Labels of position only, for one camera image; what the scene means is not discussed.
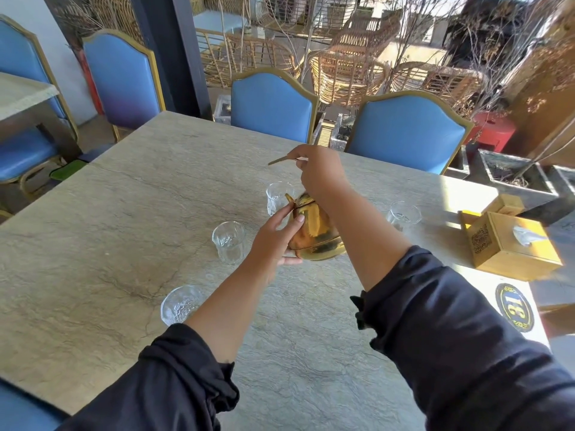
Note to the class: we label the grey concrete planter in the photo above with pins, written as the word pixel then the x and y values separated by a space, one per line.
pixel 516 179

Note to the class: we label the person's right fingers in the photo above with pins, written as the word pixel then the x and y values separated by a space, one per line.
pixel 300 157

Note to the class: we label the gold teapot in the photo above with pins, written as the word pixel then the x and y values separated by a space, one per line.
pixel 316 233

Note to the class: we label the person's right hand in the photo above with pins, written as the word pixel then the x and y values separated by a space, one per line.
pixel 321 170

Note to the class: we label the person's left hand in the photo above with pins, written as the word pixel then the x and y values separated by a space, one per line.
pixel 269 242

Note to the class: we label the small wooden box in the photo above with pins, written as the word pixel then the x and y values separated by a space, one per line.
pixel 505 204

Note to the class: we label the person's left forearm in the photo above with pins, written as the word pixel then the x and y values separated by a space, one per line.
pixel 211 336

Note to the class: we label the wooden tissue box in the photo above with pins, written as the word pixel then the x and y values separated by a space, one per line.
pixel 507 255

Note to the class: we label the white tissue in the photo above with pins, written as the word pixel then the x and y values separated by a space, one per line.
pixel 528 235

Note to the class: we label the clear drinking glass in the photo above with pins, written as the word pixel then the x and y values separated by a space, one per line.
pixel 228 242
pixel 403 215
pixel 276 199
pixel 177 305

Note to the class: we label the group of rattan chairs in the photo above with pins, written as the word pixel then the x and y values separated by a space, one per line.
pixel 346 78

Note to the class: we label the round black yellow sticker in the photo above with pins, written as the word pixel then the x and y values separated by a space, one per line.
pixel 514 308

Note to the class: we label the red cylinder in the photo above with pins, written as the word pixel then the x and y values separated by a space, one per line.
pixel 92 85

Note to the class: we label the thin gold utensil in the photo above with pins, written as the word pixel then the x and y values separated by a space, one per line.
pixel 281 160

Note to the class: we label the person's right forearm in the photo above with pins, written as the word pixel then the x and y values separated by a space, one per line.
pixel 404 291

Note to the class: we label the blue gold-framed chair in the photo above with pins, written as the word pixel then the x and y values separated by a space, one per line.
pixel 22 410
pixel 269 107
pixel 123 80
pixel 406 134
pixel 22 148

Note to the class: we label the stone-top side table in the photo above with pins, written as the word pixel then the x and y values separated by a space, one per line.
pixel 22 96

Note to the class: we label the green mat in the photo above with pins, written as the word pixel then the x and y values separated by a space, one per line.
pixel 67 170

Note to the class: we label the person's left thumb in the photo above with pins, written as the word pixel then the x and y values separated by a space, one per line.
pixel 291 261

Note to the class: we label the red stool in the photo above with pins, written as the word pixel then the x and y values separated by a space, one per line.
pixel 492 130

